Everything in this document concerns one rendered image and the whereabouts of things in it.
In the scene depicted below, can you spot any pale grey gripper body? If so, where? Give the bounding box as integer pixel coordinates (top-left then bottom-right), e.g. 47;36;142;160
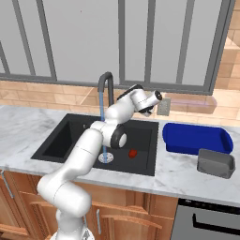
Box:
137;105;155;118

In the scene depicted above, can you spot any black kitchen sink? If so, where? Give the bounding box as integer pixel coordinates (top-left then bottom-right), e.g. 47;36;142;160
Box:
30;112;159;177

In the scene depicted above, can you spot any red round produce item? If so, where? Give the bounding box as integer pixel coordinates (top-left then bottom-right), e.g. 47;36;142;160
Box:
127;148;139;159

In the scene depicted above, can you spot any dark grey sink faucet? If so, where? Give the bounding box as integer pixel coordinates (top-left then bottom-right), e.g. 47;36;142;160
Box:
97;71;115;109

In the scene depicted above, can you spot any blue tray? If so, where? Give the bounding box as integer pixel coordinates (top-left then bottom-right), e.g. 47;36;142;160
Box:
161;122;234;157

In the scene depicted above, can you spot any silver sink drain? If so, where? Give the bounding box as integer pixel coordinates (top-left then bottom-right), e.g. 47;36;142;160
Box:
97;152;114;164

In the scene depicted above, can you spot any blue water stream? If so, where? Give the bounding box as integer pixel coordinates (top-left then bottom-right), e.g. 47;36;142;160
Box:
98;90;109;164

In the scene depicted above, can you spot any grey framed window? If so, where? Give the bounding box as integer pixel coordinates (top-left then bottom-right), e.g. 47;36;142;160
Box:
0;0;237;97

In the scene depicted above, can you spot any grey rectangular container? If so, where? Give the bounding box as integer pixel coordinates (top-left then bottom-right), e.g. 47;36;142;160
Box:
196;148;237;180

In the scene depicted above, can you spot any wooden cupboard door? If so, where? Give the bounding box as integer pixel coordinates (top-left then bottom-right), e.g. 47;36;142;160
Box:
0;170;60;240
83;184;180;240

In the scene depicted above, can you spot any grey dishwasher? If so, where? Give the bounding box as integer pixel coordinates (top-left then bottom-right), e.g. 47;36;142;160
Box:
170;197;240;240

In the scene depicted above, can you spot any grey wall outlet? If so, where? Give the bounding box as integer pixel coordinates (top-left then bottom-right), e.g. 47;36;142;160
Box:
156;97;173;117

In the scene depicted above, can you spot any silver cupboard handle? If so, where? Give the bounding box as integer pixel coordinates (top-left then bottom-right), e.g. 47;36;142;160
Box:
0;170;15;200
96;208;103;235

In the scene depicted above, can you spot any black dishwasher handle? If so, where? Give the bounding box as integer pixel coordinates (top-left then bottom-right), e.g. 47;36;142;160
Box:
191;213;240;236

